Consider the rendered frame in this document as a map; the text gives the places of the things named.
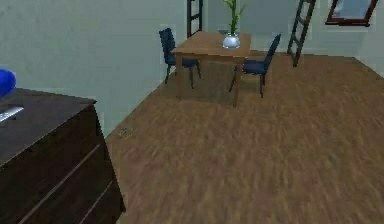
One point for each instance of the small grey bowl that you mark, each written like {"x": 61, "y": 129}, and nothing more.
{"x": 222, "y": 31}

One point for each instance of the brown wooden table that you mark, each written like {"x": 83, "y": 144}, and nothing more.
{"x": 213, "y": 46}

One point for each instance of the dark blue chair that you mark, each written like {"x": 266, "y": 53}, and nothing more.
{"x": 171, "y": 53}
{"x": 258, "y": 65}

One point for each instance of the blue ball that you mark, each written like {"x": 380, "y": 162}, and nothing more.
{"x": 4, "y": 82}

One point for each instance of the dark brown ladder shelf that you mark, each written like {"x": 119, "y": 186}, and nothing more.
{"x": 300, "y": 30}
{"x": 194, "y": 16}

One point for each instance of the grey remote control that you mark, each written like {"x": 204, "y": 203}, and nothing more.
{"x": 8, "y": 113}

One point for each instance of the dark brown chest of drawers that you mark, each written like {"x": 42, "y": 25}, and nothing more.
{"x": 50, "y": 160}

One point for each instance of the brown framed window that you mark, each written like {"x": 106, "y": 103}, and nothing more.
{"x": 350, "y": 11}

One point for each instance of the green plant in white vase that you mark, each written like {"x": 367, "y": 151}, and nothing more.
{"x": 232, "y": 33}

